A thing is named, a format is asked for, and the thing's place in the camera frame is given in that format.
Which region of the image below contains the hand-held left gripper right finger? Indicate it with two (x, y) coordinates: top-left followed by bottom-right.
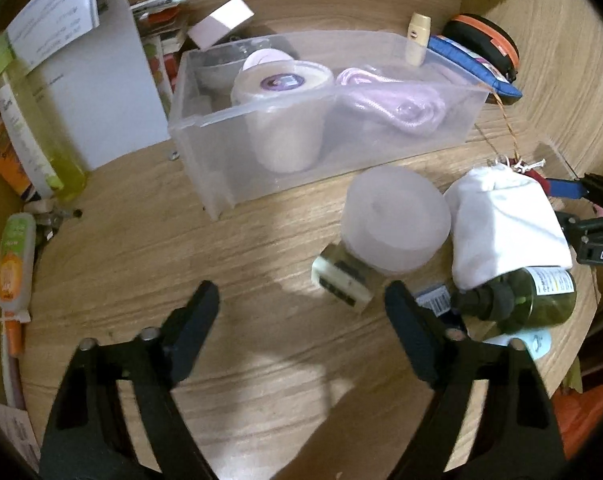
(384, 281), (568, 480)

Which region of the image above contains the pink plastic packet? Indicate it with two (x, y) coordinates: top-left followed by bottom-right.
(334, 66), (449, 138)

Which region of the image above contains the small metal clip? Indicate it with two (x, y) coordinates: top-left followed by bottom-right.
(24, 200), (83, 242)

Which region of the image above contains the large white box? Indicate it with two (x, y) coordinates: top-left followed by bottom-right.
(32, 0), (172, 171)

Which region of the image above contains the green pump bottle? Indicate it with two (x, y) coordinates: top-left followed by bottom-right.
(451, 266), (578, 336)

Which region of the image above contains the small blue labelled packet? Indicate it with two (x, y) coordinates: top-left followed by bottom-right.
(414, 284), (455, 317)

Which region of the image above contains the orange cloth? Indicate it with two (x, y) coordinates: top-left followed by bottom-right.
(551, 382), (603, 461)

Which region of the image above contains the small beige bottle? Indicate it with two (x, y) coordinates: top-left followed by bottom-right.
(404, 12), (431, 68)

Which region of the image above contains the clear plastic storage box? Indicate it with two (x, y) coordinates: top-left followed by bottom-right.
(168, 31), (489, 221)

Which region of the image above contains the orange string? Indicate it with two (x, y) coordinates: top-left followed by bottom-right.
(484, 91), (525, 162)

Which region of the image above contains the small cream square box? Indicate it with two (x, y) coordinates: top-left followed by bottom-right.
(311, 242), (382, 315)

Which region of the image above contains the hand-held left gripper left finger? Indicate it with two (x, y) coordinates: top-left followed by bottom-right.
(39, 280), (221, 480)

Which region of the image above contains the snack packet with orange print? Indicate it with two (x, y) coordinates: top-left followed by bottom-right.
(130, 0), (193, 38)

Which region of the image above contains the black case with orange trim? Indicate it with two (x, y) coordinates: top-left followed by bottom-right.
(441, 13), (521, 83)

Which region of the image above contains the blue zip pouch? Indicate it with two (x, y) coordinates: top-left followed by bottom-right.
(426, 35), (523, 103)

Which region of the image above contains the frosted round plastic container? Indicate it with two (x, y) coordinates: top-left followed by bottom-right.
(341, 166), (452, 276)

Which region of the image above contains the round pink lid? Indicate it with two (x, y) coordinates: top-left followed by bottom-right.
(242, 49), (295, 72)

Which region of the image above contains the snack packet with red print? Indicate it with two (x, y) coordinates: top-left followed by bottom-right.
(142, 35), (182, 98)

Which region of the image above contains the white paper leaflet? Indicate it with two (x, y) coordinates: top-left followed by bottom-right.
(0, 397), (42, 473)

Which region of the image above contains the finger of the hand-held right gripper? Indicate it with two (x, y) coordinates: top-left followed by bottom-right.
(546, 172), (603, 212)
(555, 211), (603, 267)

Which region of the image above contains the white drawstring cloth pouch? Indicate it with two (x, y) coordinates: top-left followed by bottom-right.
(444, 164), (573, 291)

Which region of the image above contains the white tape roll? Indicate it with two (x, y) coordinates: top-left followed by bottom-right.
(232, 60), (335, 175)

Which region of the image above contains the yellow-green liquid bottle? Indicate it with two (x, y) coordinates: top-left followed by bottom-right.
(0, 32), (88, 201)

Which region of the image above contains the small white box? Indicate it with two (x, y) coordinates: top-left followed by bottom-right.
(186, 0), (256, 51)

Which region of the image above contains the white printed paper sheet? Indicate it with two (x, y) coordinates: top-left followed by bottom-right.
(4, 0), (101, 68)

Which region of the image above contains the red tag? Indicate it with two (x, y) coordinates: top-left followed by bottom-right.
(524, 167), (553, 197)

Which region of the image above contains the orange cardboard box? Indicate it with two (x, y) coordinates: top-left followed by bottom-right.
(0, 117), (37, 198)

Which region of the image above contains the green and orange tube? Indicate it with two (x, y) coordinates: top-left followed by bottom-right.
(0, 212), (36, 358)

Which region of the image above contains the wooden desktop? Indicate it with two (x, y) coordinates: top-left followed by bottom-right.
(19, 0), (602, 480)

